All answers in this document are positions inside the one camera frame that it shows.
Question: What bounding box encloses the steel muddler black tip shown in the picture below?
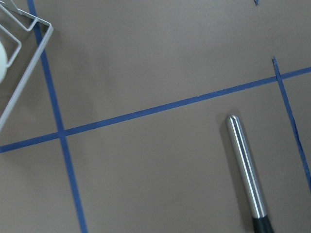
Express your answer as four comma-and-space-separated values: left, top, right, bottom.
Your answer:
226, 115, 274, 233

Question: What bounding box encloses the white upturned cup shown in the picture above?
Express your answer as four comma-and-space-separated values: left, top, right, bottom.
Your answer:
0, 42, 8, 83

